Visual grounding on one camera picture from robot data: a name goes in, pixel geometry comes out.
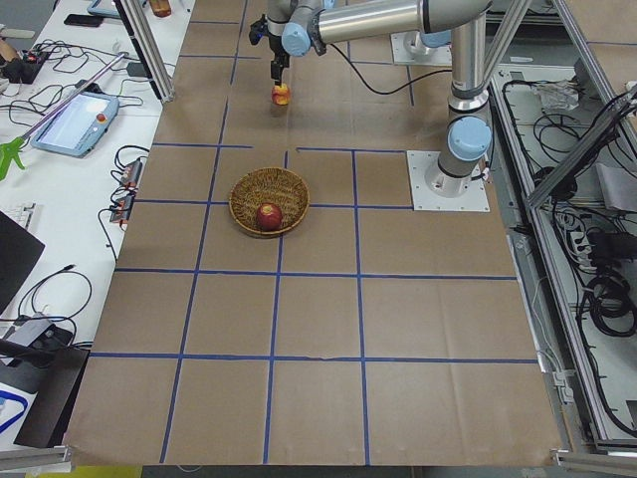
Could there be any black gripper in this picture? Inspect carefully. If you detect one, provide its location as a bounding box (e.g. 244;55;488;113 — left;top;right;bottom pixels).
269;35;291;86

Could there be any red yellow apple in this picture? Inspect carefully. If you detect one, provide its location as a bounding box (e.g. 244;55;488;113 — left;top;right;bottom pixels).
271;83;291;107

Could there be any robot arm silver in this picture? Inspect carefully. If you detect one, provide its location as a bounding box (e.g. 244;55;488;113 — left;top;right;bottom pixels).
249;0;493;198

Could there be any woven wicker basket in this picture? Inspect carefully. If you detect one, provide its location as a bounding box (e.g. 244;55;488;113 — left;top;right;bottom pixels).
229;167;310;238

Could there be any dark red apple in basket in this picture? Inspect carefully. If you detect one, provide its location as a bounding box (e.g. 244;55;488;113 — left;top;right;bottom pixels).
256;202;283;231

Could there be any orange usb hub upper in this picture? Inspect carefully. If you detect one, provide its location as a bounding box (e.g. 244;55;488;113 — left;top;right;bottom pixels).
119;158;143;188

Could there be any orange usb hub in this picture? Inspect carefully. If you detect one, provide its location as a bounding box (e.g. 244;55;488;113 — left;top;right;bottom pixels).
119;158;143;188
109;194;134;226

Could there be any black smartphone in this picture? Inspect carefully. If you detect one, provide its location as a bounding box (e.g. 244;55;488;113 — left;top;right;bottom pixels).
64;14;104;28

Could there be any blue teach pendant tablet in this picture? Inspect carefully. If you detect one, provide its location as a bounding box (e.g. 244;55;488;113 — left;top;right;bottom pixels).
31;93;119;157

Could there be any orange usb hub lower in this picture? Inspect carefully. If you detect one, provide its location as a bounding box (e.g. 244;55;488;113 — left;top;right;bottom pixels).
109;194;134;226

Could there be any black laptop corner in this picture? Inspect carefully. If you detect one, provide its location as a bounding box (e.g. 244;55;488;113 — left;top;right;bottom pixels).
0;213;45;312

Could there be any black box on desk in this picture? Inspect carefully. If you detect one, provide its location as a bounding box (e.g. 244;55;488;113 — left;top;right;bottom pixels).
14;349;90;448

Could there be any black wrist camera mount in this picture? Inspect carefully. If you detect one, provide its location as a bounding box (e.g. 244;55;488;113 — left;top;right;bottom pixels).
249;14;270;46

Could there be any black braided right cable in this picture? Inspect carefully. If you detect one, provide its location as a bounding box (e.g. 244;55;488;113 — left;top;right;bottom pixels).
327;43;453;96

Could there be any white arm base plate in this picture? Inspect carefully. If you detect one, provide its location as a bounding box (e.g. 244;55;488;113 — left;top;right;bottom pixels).
406;150;491;213
390;31;452;67

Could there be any aluminium frame post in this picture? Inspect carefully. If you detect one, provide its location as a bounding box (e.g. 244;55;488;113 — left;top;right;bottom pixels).
114;0;175;104

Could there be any green handled reacher tool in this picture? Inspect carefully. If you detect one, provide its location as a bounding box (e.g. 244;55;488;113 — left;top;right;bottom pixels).
0;52;128;180

